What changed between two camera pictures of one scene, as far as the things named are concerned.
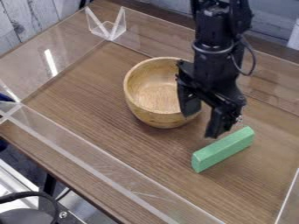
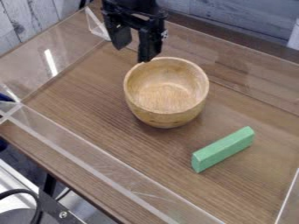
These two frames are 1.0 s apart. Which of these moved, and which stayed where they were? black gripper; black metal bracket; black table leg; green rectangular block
Moved: black gripper
Stayed: green rectangular block; black table leg; black metal bracket
